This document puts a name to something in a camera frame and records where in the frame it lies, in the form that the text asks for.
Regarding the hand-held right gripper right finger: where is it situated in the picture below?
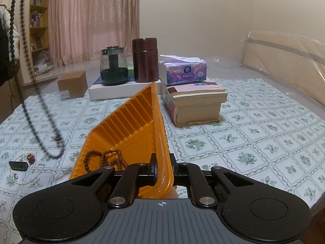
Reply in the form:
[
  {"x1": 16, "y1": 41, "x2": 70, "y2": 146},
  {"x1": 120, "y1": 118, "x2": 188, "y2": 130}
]
[{"x1": 169, "y1": 154, "x2": 257, "y2": 209}]

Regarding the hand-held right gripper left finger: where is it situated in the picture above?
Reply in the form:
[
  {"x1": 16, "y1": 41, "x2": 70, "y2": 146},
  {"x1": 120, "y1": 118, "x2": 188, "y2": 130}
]
[{"x1": 67, "y1": 154, "x2": 160, "y2": 209}]

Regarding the orange plastic tray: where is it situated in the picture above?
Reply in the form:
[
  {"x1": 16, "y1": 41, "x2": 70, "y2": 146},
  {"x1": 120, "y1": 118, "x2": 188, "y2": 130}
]
[{"x1": 69, "y1": 83, "x2": 176, "y2": 200}]

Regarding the brown wooden bead bracelet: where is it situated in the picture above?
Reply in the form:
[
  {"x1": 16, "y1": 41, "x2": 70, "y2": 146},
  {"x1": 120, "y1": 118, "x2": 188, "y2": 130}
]
[{"x1": 83, "y1": 149, "x2": 129, "y2": 175}]

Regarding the long dark bead necklace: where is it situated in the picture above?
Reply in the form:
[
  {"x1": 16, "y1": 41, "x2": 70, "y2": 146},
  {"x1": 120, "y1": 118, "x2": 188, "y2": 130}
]
[{"x1": 9, "y1": 0, "x2": 65, "y2": 159}]

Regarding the white pearl necklace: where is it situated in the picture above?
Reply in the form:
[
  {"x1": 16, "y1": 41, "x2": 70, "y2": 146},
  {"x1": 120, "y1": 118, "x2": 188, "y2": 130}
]
[{"x1": 9, "y1": 165, "x2": 47, "y2": 186}]

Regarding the small black case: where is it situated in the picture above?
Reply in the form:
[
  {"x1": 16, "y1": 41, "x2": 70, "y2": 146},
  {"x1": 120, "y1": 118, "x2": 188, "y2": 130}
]
[{"x1": 9, "y1": 161, "x2": 29, "y2": 171}]

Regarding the pink cover book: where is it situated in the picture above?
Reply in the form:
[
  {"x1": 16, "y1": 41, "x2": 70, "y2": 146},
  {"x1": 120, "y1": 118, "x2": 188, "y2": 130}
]
[{"x1": 165, "y1": 80, "x2": 228, "y2": 105}]

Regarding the floral green white tablecloth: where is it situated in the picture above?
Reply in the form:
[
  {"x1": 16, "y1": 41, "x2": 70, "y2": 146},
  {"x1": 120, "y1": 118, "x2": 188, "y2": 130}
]
[{"x1": 0, "y1": 77, "x2": 325, "y2": 209}]

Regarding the flat white box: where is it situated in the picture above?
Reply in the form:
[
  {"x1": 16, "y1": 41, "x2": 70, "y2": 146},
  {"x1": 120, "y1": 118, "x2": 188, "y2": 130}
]
[{"x1": 88, "y1": 77, "x2": 163, "y2": 101}]

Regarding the purple tissue pack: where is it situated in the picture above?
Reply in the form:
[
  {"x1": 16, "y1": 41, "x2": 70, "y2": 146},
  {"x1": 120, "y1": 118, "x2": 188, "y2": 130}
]
[{"x1": 158, "y1": 54, "x2": 207, "y2": 86}]

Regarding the glass teapot green base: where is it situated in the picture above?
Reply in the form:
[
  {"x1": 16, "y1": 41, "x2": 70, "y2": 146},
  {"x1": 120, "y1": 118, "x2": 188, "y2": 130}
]
[{"x1": 100, "y1": 46, "x2": 130, "y2": 86}]

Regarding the dark brown metal canister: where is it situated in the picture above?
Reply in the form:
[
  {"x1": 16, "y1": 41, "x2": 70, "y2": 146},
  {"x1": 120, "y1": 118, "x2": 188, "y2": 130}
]
[{"x1": 132, "y1": 38, "x2": 160, "y2": 83}]

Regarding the brown cardboard box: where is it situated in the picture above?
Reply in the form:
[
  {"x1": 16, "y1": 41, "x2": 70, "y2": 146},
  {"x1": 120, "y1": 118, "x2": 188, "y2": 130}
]
[{"x1": 57, "y1": 71, "x2": 88, "y2": 100}]

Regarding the plastic-wrapped beige furniture panel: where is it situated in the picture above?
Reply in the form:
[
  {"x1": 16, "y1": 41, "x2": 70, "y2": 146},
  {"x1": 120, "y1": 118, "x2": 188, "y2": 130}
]
[{"x1": 240, "y1": 30, "x2": 325, "y2": 113}]

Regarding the white plastic bag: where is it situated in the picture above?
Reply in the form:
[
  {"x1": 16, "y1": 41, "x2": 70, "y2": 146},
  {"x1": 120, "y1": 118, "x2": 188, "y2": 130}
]
[{"x1": 34, "y1": 50, "x2": 54, "y2": 76}]

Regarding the pink curtain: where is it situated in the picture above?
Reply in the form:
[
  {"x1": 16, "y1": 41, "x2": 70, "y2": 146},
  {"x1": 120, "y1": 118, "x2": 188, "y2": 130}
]
[{"x1": 48, "y1": 0, "x2": 141, "y2": 68}]

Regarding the wooden bookshelf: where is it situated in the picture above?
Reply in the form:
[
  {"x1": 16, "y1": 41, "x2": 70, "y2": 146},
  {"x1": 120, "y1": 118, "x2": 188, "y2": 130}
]
[{"x1": 21, "y1": 0, "x2": 52, "y2": 82}]

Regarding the black puffer jacket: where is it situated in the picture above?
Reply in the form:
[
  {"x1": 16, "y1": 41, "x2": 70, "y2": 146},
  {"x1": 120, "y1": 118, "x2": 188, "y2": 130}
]
[{"x1": 0, "y1": 25, "x2": 20, "y2": 87}]

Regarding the white puffer jacket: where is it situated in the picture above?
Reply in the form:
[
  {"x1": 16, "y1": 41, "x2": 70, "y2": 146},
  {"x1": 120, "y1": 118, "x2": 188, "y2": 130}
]
[{"x1": 0, "y1": 6, "x2": 21, "y2": 62}]

